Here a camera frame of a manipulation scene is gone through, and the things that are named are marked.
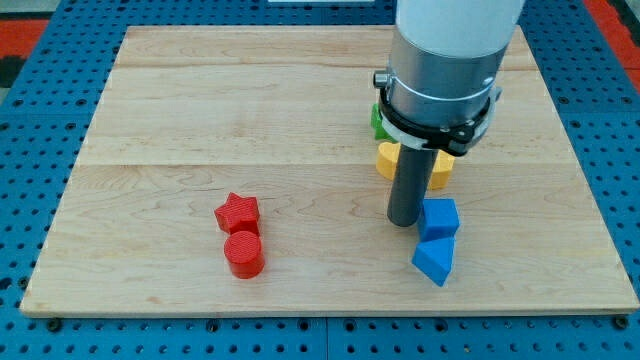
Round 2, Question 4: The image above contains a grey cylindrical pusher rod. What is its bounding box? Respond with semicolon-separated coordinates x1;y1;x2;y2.
387;145;438;227

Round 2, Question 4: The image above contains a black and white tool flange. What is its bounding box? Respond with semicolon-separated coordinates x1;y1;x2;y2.
372;70;502;157

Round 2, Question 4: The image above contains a blue cube block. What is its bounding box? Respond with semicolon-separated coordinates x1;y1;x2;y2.
417;198;460;242

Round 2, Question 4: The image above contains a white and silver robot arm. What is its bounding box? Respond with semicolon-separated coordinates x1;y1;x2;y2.
373;0;525;227

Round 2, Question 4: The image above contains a yellow heart block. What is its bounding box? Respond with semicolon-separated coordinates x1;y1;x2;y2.
375;142;455;190

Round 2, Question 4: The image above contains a green block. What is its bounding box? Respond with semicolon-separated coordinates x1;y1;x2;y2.
370;103;396;143

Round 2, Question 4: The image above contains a blue triangular prism block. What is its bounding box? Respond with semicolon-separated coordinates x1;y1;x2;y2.
411;237;456;287

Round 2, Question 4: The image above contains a red star block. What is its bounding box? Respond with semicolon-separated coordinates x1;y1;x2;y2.
214;192;260;235

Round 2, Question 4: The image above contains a red cylinder block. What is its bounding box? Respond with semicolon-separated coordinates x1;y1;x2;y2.
224;231;265;279

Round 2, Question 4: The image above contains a light wooden board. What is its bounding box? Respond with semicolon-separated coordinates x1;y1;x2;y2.
20;26;639;318

